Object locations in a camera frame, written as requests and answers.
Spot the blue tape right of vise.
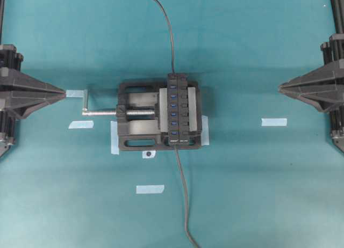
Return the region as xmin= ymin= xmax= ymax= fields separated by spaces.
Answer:
xmin=201 ymin=115 xmax=210 ymax=146

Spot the black frame rail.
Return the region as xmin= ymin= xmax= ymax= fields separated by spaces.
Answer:
xmin=331 ymin=0 xmax=343 ymax=34
xmin=0 ymin=0 xmax=5 ymax=42

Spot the blue tape strip left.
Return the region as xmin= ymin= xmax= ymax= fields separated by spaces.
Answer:
xmin=68 ymin=120 xmax=94 ymax=129

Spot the black frame rail left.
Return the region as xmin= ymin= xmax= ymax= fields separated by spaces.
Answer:
xmin=0 ymin=0 xmax=5 ymax=42

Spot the black frame rail right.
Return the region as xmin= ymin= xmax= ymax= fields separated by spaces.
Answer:
xmin=331 ymin=0 xmax=343 ymax=34

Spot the blue tape strip far right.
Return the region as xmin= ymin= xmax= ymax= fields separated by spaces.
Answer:
xmin=261 ymin=118 xmax=288 ymax=127

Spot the silver vise crank handle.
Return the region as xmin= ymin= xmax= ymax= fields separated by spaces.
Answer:
xmin=82 ymin=89 xmax=116 ymax=116

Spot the blue tape left of vise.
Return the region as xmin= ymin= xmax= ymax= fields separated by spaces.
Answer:
xmin=110 ymin=121 xmax=119 ymax=155

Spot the tape patch with black dot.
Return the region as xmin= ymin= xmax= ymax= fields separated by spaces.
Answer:
xmin=142 ymin=150 xmax=156 ymax=159

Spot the black multiport USB hub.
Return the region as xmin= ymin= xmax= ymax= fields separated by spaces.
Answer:
xmin=167 ymin=74 xmax=189 ymax=145

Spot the black bench vise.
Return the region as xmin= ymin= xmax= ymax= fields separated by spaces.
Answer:
xmin=116 ymin=78 xmax=202 ymax=151

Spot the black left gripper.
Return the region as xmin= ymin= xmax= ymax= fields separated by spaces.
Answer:
xmin=1 ymin=44 xmax=66 ymax=155

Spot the grey hub power cable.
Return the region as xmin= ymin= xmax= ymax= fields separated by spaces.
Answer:
xmin=174 ymin=144 xmax=201 ymax=248

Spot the blue tape of vise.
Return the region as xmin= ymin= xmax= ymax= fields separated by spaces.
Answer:
xmin=201 ymin=115 xmax=210 ymax=146
xmin=110 ymin=121 xmax=119 ymax=155

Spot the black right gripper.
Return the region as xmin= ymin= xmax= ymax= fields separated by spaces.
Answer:
xmin=278 ymin=34 xmax=343 ymax=152

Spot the blue tape strip bottom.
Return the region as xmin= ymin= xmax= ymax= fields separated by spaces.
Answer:
xmin=136 ymin=185 xmax=164 ymax=194

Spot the black USB cable with plug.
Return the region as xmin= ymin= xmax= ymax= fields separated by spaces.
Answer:
xmin=121 ymin=0 xmax=176 ymax=75

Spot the blue tape strip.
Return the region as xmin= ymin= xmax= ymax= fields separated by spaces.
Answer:
xmin=261 ymin=118 xmax=288 ymax=127
xmin=68 ymin=120 xmax=94 ymax=129
xmin=136 ymin=185 xmax=164 ymax=194

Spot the blue tape near crank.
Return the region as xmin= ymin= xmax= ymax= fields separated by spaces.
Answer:
xmin=66 ymin=90 xmax=84 ymax=98

